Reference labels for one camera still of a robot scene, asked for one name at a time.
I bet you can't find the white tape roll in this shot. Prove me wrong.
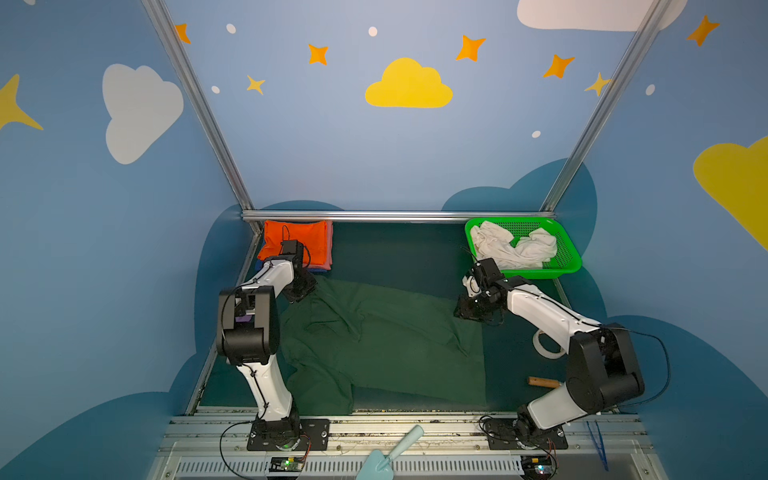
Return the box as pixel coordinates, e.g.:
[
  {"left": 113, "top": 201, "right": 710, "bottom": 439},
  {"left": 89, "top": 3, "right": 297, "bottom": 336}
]
[{"left": 532, "top": 329, "right": 567, "bottom": 360}]

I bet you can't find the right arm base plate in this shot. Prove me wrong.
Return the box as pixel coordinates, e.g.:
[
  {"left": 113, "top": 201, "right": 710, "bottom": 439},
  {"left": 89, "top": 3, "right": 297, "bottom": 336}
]
[{"left": 478, "top": 415, "right": 568, "bottom": 451}]

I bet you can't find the left green circuit board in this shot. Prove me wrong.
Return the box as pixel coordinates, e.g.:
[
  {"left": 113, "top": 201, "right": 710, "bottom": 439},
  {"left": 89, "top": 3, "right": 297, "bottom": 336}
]
[{"left": 269, "top": 457, "right": 305, "bottom": 473}]

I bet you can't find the aluminium floor rail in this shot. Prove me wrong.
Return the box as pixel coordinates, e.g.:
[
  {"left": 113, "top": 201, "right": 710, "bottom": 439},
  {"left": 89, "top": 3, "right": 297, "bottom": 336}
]
[
  {"left": 553, "top": 278, "right": 571, "bottom": 308},
  {"left": 172, "top": 225, "right": 260, "bottom": 415}
]

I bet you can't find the aluminium frame post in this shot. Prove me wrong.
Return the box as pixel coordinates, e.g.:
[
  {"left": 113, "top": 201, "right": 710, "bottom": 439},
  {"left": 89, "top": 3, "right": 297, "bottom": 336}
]
[
  {"left": 539, "top": 0, "right": 673, "bottom": 215},
  {"left": 141, "top": 0, "right": 253, "bottom": 211}
]

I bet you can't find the aluminium right frame post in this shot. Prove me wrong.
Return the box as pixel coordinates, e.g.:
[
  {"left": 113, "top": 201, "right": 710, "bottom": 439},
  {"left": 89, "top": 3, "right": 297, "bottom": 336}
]
[{"left": 539, "top": 0, "right": 673, "bottom": 215}]

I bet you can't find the green circuit board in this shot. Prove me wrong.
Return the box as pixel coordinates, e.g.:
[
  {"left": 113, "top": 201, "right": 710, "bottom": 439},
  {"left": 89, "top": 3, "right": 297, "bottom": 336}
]
[
  {"left": 521, "top": 456, "right": 556, "bottom": 480},
  {"left": 269, "top": 457, "right": 305, "bottom": 473}
]

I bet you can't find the dark green t shirt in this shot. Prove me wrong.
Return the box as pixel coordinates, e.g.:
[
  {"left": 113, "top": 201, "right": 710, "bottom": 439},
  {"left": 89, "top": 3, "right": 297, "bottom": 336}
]
[{"left": 280, "top": 278, "right": 487, "bottom": 415}]

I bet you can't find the aluminium left floor rail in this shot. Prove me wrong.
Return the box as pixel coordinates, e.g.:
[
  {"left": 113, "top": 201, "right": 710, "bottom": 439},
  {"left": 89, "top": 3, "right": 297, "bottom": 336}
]
[{"left": 172, "top": 225, "right": 260, "bottom": 415}]

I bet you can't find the green plastic basket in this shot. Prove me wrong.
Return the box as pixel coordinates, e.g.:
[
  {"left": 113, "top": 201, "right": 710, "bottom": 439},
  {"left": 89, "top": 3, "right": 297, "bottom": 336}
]
[{"left": 464, "top": 217, "right": 582, "bottom": 279}]

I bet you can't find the teal toy trowel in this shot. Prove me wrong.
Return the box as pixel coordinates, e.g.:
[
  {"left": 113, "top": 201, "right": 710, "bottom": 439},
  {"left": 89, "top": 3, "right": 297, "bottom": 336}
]
[{"left": 356, "top": 425, "right": 424, "bottom": 480}]

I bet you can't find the aluminium left frame post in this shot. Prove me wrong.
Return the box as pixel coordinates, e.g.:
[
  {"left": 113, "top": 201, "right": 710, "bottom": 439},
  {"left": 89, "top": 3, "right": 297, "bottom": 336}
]
[{"left": 141, "top": 0, "right": 253, "bottom": 211}]

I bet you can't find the orange folded t shirt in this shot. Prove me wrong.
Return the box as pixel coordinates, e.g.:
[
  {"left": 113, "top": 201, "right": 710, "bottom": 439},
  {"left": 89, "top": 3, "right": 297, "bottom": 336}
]
[{"left": 257, "top": 220, "right": 312, "bottom": 263}]

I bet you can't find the aluminium right floor rail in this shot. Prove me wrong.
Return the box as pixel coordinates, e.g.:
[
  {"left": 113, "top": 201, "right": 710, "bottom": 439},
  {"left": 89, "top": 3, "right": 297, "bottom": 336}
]
[{"left": 553, "top": 278, "right": 571, "bottom": 308}]

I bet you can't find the right green circuit board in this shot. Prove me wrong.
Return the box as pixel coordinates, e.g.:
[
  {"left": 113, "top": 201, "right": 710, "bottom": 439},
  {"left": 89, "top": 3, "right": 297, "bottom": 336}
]
[{"left": 521, "top": 456, "right": 556, "bottom": 480}]

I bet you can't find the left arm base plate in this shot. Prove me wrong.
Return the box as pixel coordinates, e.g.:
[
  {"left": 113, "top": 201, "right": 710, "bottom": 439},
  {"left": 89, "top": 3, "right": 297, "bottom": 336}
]
[{"left": 246, "top": 418, "right": 330, "bottom": 452}]

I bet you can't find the white t shirt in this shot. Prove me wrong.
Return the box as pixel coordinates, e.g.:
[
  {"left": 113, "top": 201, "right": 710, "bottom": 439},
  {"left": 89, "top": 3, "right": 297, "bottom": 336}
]
[{"left": 470, "top": 221, "right": 558, "bottom": 270}]

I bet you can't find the pink folded t shirt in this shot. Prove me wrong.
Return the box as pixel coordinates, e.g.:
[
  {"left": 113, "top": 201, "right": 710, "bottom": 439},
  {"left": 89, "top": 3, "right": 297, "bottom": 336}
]
[{"left": 307, "top": 221, "right": 333, "bottom": 271}]

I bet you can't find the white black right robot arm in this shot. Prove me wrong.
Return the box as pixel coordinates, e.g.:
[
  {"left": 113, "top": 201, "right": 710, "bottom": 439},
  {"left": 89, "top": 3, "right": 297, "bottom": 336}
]
[{"left": 455, "top": 259, "right": 645, "bottom": 448}]

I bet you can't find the wooden handled blue tool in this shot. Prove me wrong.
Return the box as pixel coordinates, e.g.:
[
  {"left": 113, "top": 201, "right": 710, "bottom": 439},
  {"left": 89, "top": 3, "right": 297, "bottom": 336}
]
[{"left": 527, "top": 376, "right": 563, "bottom": 390}]

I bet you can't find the aluminium back frame rail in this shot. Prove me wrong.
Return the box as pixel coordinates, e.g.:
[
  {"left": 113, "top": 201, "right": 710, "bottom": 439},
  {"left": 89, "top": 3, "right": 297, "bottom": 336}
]
[{"left": 241, "top": 210, "right": 555, "bottom": 224}]

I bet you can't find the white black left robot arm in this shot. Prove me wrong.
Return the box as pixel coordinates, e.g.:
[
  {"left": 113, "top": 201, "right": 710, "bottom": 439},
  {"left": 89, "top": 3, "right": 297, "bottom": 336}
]
[{"left": 216, "top": 240, "right": 316, "bottom": 451}]

